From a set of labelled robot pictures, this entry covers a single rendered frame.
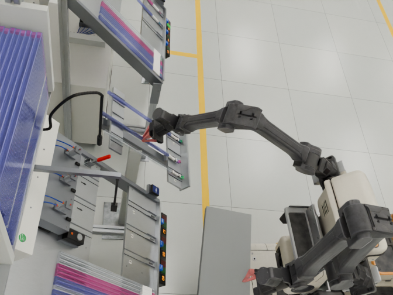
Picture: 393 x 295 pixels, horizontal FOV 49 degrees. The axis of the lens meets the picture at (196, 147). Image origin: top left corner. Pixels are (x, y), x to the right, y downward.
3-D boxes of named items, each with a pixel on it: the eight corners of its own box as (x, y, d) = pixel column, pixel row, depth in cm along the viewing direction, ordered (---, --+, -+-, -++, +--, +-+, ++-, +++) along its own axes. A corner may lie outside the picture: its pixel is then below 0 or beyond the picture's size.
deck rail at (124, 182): (149, 202, 206) (159, 199, 204) (149, 206, 205) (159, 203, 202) (27, 126, 157) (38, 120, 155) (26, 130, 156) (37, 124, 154)
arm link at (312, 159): (324, 174, 168) (328, 162, 169) (312, 165, 162) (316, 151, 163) (304, 171, 175) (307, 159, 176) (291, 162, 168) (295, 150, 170)
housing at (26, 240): (33, 137, 160) (60, 123, 153) (1, 266, 131) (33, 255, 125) (15, 125, 154) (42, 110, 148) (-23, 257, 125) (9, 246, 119)
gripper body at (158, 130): (150, 138, 189) (162, 131, 186) (150, 120, 195) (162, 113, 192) (160, 144, 194) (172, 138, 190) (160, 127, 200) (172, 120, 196)
